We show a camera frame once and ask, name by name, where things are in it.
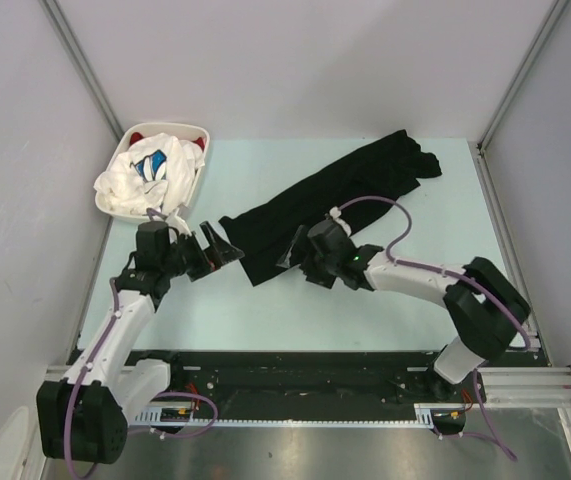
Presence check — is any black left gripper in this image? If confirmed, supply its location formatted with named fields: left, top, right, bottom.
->
left=161, top=222, right=242, bottom=281

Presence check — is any black t shirt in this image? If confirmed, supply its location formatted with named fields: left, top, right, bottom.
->
left=219, top=130, right=442, bottom=286

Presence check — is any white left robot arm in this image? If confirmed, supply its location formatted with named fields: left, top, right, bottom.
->
left=36, top=220, right=244, bottom=464

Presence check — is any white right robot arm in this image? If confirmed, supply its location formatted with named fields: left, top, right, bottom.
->
left=277, top=220, right=531, bottom=401

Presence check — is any white t shirt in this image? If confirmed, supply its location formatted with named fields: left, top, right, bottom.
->
left=94, top=133, right=205, bottom=218

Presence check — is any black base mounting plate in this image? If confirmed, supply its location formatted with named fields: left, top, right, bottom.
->
left=67, top=349, right=549, bottom=419

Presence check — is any red t shirt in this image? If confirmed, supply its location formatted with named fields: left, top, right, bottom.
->
left=129, top=131, right=206, bottom=150

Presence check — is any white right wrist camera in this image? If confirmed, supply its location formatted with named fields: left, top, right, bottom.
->
left=328, top=207, right=352, bottom=237

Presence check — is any slotted white cable duct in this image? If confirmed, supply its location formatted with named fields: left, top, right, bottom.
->
left=129, top=404, right=439, bottom=429

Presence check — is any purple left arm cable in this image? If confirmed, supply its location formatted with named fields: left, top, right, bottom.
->
left=62, top=208, right=221, bottom=479

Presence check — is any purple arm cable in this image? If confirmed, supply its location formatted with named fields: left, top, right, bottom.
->
left=62, top=208, right=221, bottom=479
left=334, top=196, right=534, bottom=461

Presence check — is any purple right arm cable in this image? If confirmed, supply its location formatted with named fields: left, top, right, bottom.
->
left=334, top=196, right=534, bottom=461

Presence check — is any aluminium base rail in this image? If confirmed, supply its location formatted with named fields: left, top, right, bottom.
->
left=62, top=359, right=571, bottom=410

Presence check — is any left aluminium frame post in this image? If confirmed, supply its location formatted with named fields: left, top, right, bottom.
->
left=39, top=0, right=124, bottom=141

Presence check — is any aluminium frame post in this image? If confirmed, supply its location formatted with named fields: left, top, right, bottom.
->
left=39, top=0, right=124, bottom=141
left=476, top=0, right=571, bottom=154

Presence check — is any right aluminium frame post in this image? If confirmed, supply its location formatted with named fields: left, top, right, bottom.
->
left=476, top=0, right=571, bottom=154

